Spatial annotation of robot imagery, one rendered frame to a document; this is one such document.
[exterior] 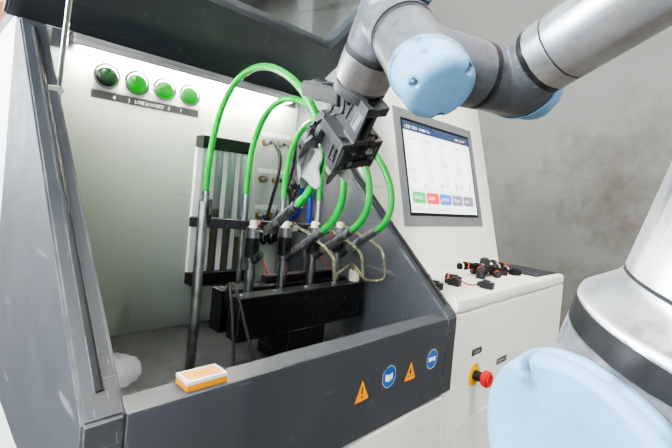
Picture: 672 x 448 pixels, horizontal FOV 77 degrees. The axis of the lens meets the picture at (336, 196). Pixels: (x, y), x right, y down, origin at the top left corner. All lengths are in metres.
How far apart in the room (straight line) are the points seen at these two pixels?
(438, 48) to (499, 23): 2.66
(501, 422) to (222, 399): 0.36
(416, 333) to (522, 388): 0.59
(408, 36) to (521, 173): 2.34
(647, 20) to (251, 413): 0.58
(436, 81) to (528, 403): 0.28
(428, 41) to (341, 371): 0.48
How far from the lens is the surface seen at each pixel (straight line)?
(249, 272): 0.84
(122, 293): 1.06
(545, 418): 0.25
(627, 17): 0.46
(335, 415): 0.72
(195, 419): 0.56
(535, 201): 2.69
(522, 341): 1.33
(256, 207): 1.17
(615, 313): 0.24
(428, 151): 1.34
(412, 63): 0.42
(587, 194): 2.58
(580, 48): 0.47
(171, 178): 1.06
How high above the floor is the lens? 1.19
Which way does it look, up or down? 1 degrees down
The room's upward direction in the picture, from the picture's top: 5 degrees clockwise
